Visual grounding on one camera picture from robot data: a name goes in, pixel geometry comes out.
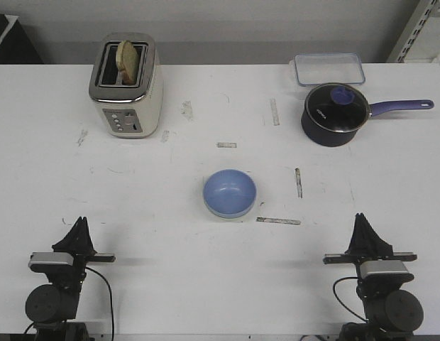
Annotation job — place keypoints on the toast slice in toaster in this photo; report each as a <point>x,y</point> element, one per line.
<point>127,62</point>

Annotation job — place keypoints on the cream and chrome toaster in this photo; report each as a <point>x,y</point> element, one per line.
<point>128,111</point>

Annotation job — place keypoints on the grey metal shelf upright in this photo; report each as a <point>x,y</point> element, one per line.
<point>419,41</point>

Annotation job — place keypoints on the clear plastic food container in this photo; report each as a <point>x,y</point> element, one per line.
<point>318,68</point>

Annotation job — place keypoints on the blue bowl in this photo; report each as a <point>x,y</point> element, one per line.
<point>229,193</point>

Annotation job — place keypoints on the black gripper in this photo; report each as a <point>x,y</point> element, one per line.
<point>68,271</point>
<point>374,288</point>

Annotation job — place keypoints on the glass pot lid blue knob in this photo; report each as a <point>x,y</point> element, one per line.
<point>337,107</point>

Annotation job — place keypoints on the dark blue saucepan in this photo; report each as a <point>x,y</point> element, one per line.
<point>332,139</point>

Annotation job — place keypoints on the green bowl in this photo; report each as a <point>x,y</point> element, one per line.
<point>227,219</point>

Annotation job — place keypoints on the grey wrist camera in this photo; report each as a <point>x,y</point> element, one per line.
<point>50,262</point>
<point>394,269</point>

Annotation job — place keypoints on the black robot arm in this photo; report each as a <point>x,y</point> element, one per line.
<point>52,307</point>
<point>391,313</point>

